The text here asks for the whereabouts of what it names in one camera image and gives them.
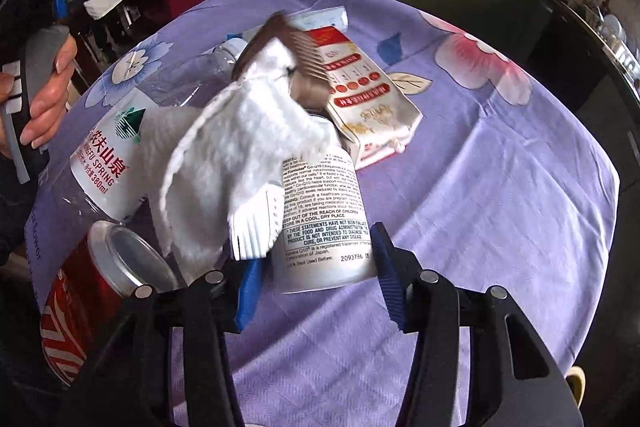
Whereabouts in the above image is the white supplement bottle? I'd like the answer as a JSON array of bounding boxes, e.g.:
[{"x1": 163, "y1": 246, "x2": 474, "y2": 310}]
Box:
[{"x1": 271, "y1": 115, "x2": 376, "y2": 294}]

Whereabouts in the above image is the white paper towel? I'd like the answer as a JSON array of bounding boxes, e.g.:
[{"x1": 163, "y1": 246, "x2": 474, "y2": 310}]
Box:
[{"x1": 143, "y1": 40, "x2": 329, "y2": 283}]

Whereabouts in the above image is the red cola can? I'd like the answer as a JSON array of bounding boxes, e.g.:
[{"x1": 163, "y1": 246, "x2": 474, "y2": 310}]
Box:
[{"x1": 40, "y1": 221, "x2": 180, "y2": 386}]

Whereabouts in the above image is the red white milk carton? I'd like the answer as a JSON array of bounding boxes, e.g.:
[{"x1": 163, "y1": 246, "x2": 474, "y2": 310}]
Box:
[{"x1": 306, "y1": 26, "x2": 422, "y2": 170}]

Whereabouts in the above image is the clear plastic water bottle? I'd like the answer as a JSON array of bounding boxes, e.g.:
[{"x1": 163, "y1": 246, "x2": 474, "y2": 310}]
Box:
[{"x1": 52, "y1": 37, "x2": 247, "y2": 239}]

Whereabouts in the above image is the person's left hand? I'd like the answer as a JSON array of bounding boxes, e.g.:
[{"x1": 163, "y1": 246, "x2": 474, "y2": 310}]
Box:
[{"x1": 20, "y1": 35, "x2": 77, "y2": 148}]

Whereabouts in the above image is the purple floral tablecloth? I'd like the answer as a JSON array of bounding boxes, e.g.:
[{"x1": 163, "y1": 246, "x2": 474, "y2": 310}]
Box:
[{"x1": 29, "y1": 0, "x2": 622, "y2": 427}]

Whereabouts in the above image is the black bin with yellow rim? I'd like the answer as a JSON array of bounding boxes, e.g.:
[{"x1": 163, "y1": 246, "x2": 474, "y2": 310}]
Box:
[{"x1": 565, "y1": 365, "x2": 587, "y2": 407}]

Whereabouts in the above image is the blue white snack wrapper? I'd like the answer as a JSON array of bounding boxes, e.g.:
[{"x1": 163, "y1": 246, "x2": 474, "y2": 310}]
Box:
[{"x1": 288, "y1": 5, "x2": 348, "y2": 31}]

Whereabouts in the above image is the white dish rack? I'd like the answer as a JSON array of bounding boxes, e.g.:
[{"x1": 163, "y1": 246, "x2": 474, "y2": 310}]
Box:
[{"x1": 582, "y1": 4, "x2": 639, "y2": 95}]

